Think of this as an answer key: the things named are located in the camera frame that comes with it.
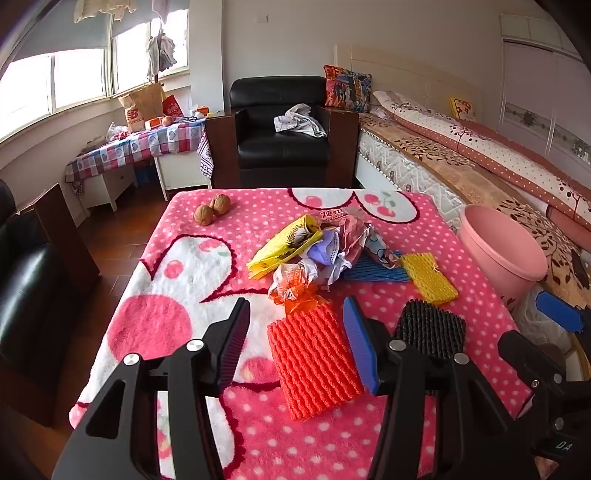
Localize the white bed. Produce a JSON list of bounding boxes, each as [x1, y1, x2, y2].
[[333, 44, 591, 324]]

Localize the yellow pillow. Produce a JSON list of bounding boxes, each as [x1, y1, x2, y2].
[[449, 96, 476, 121]]

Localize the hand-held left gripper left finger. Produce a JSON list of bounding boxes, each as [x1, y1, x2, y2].
[[51, 298, 252, 480]]

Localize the white sliding-door wardrobe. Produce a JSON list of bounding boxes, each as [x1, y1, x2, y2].
[[499, 14, 591, 167]]

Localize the red paper wrapper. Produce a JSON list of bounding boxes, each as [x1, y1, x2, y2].
[[330, 206, 377, 266]]

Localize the white side table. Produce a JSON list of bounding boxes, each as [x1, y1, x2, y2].
[[76, 148, 213, 213]]

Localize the checkered cloth side table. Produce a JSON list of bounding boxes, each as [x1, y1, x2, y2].
[[65, 117, 215, 185]]

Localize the colourful printed cushion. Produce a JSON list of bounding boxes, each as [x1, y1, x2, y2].
[[323, 65, 372, 113]]

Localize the orange snack wrapper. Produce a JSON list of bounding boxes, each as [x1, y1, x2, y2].
[[269, 258, 331, 315]]

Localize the red bag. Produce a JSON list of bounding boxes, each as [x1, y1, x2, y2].
[[161, 93, 183, 125]]

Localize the yellow snack packet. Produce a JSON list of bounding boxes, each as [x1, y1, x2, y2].
[[246, 213, 324, 281]]

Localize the brown paper bag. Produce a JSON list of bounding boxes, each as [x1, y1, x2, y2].
[[117, 83, 165, 134]]

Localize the grey white crumpled cloth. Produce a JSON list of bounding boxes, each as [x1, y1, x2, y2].
[[273, 104, 328, 139]]

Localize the pink plastic bucket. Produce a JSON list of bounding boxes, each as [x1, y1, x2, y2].
[[458, 204, 549, 312]]

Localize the bay window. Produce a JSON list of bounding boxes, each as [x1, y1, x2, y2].
[[0, 9, 190, 144]]

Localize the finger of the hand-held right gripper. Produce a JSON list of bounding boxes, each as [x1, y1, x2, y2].
[[534, 290, 591, 334], [498, 330, 568, 394]]

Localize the black foam net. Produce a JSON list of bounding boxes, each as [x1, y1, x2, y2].
[[392, 299, 466, 365]]

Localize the orange foam net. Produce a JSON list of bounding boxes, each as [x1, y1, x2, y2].
[[267, 305, 365, 422]]

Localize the hanging white lace garment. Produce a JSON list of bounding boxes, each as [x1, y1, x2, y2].
[[74, 0, 139, 24]]

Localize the blue foam net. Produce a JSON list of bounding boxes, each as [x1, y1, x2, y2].
[[341, 253, 411, 284]]

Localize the brown leaf-print bed cover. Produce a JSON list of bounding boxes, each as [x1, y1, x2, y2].
[[360, 113, 591, 305]]

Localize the dotted tree-print quilt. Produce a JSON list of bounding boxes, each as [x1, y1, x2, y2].
[[373, 90, 591, 232]]

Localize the pink dotted cherry blanket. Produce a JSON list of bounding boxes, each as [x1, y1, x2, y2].
[[69, 187, 534, 480]]

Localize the hanging grey clothes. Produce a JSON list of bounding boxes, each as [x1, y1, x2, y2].
[[145, 30, 178, 77]]

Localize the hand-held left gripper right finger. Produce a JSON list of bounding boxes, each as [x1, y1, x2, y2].
[[342, 295, 541, 480]]

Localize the black leather armchair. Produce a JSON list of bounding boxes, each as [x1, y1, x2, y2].
[[0, 178, 100, 428], [204, 76, 361, 190]]

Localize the yellow foam net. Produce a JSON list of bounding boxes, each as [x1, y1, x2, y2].
[[399, 252, 459, 305]]

